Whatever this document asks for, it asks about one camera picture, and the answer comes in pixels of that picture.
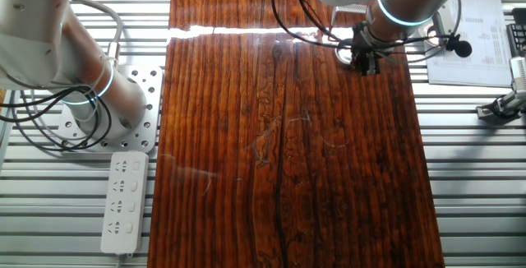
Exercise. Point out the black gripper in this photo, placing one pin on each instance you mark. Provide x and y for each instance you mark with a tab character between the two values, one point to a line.
370	48

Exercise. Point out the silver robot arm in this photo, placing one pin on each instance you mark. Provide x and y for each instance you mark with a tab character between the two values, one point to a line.
33	21

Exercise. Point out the black round knob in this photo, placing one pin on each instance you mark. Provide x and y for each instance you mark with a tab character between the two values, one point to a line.
463	49

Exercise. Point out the printed paper sheet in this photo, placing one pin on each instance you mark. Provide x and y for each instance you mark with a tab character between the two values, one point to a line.
481	62

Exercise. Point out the wood grain table board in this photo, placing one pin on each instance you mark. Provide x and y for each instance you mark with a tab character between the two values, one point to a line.
287	157

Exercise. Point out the black keyboard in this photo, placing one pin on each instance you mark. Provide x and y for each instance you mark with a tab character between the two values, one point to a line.
518	40

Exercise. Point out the white power strip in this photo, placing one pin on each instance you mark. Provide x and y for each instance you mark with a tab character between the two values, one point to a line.
125	202

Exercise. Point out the silver camera on bracket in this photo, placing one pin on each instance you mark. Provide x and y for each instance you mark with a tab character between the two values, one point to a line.
518	75

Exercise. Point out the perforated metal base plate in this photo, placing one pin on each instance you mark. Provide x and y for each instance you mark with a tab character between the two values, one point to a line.
148	95

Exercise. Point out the aluminium frame post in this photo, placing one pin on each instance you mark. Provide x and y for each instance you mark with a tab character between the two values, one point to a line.
4	144

